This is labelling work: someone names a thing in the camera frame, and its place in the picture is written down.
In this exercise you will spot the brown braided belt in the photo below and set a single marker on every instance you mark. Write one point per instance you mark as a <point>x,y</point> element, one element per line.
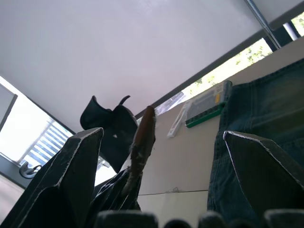
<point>145,133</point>

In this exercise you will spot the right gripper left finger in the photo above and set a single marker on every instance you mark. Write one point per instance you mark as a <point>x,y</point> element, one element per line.
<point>66,180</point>

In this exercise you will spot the black mesh office chair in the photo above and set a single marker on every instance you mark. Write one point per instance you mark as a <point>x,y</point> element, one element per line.
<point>118,133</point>

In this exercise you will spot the green screwdriver bit box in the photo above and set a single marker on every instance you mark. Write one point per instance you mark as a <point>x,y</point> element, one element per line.
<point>206,107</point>

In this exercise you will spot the flat white tool case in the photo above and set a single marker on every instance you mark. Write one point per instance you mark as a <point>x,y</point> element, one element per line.
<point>178,121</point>

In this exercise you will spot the small grey curved object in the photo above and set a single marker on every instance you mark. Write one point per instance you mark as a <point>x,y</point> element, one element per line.
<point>28,169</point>

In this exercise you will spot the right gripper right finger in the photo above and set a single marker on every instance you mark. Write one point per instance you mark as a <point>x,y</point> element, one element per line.
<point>263,175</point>

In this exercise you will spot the blue denim shorts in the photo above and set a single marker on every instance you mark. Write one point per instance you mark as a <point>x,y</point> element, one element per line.
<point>268,107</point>

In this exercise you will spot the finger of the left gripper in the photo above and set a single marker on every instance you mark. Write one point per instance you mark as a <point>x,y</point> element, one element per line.
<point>135,192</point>
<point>111,190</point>

